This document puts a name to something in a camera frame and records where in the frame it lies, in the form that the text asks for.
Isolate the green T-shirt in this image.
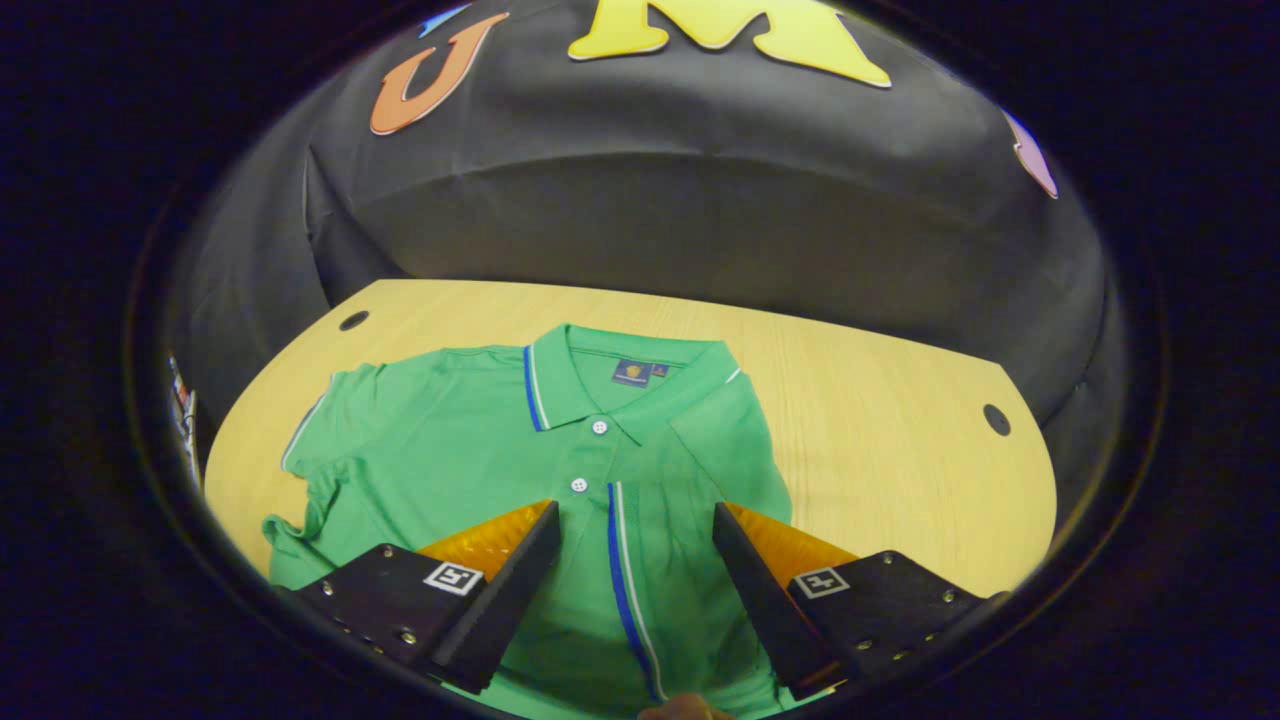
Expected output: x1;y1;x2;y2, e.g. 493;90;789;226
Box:
262;322;833;720

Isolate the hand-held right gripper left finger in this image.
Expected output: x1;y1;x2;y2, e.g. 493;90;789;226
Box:
280;500;562;696

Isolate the black backdrop cloth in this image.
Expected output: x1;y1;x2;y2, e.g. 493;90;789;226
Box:
165;0;1126;501

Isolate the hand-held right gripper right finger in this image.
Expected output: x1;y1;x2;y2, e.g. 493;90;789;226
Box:
712;500;1006;701

